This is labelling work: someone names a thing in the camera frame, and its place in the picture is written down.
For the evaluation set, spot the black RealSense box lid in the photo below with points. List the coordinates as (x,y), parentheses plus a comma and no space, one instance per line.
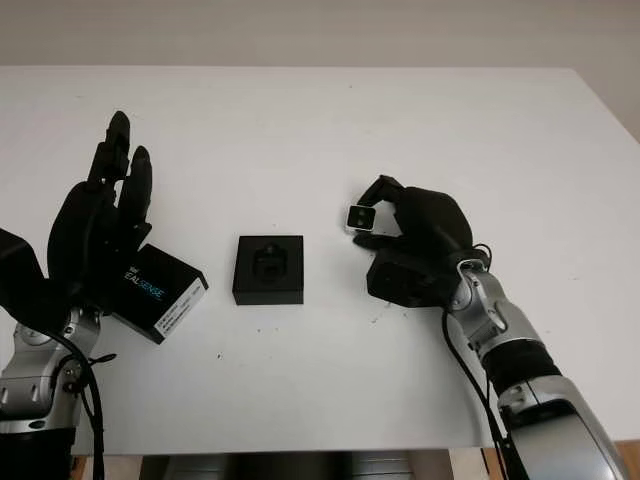
(160,290)

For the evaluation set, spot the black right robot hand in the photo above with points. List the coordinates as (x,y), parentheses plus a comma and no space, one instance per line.
(430,220)

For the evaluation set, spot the black camera box base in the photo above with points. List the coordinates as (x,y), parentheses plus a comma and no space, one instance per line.
(270,290)

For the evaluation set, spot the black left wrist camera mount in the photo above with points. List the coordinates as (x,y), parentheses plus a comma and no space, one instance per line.
(17,270)

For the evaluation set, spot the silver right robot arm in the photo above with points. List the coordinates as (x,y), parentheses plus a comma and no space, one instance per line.
(530,370)

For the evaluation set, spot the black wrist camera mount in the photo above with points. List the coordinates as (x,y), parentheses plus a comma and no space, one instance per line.
(17,270)
(405,280)

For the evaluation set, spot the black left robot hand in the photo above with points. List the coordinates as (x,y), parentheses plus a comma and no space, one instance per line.
(85,225)

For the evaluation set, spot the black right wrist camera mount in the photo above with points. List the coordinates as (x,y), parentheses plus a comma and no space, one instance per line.
(405,280)

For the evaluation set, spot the small silver depth camera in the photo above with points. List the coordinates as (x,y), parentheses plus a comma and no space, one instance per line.
(360,218)

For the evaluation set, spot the grey robot torso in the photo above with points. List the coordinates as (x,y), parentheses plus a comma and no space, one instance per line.
(300,467)

